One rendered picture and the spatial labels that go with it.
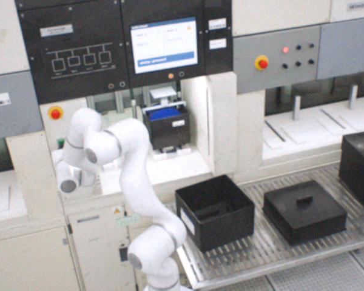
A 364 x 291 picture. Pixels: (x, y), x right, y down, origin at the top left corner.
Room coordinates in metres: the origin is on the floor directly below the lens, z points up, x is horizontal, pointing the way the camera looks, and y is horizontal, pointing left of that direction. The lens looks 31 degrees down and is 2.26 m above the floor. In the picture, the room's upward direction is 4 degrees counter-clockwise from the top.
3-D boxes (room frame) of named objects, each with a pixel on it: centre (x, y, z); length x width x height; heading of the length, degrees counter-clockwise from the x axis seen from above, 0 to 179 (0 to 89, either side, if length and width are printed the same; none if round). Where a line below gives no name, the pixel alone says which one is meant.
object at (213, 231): (1.71, -0.13, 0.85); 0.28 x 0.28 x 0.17; 23
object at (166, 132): (2.26, 0.08, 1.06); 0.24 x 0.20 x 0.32; 105
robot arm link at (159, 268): (1.21, 0.12, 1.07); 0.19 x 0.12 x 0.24; 138
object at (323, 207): (1.72, -0.55, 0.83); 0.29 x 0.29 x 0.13; 17
